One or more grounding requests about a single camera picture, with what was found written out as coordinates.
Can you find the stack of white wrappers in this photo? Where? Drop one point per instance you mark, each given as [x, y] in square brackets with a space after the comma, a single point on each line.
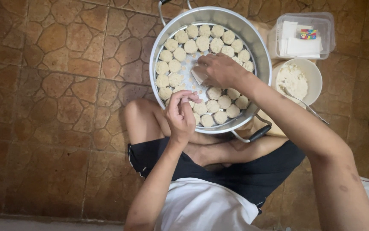
[303, 48]

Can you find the person's left hand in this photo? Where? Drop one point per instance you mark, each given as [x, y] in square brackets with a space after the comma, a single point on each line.
[179, 120]

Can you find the group of raw dumplings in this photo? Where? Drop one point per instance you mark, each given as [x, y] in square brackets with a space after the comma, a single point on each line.
[203, 41]

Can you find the person's right hand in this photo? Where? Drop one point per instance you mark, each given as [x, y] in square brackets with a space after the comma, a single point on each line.
[224, 72]

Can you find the person's leg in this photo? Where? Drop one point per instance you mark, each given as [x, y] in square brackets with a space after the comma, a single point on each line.
[235, 150]
[141, 117]

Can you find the tan board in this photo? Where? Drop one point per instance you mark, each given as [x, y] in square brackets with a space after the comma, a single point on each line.
[277, 128]

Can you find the white shirt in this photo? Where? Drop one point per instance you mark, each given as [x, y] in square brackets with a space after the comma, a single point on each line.
[203, 207]

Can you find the black shorts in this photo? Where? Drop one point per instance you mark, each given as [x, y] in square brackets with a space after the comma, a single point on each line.
[251, 179]

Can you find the person's left leg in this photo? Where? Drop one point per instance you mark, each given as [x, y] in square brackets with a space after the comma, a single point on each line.
[141, 117]

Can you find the white dumpling wrapper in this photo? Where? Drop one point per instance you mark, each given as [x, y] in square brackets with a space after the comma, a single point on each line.
[199, 77]

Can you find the clear plastic container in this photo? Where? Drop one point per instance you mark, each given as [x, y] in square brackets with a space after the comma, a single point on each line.
[327, 29]

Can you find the white round bowl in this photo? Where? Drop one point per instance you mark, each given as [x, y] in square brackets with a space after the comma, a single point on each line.
[314, 78]

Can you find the large aluminium steamer pot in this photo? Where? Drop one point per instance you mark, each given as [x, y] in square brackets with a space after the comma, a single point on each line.
[255, 38]

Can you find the person's right leg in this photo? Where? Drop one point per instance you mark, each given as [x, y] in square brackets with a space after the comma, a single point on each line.
[235, 150]

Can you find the perforated metal steamer tray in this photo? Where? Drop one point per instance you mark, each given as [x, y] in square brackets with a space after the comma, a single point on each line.
[188, 69]

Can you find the pale minced filling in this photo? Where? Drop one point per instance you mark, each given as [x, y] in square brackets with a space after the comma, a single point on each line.
[293, 80]

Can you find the person's right fingers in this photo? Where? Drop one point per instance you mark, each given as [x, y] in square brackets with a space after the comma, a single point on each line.
[203, 65]

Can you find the metal spoon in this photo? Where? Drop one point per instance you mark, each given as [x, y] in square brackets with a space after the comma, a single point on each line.
[306, 106]

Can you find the small colourful packet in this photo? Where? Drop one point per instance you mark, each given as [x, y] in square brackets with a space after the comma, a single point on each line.
[308, 34]

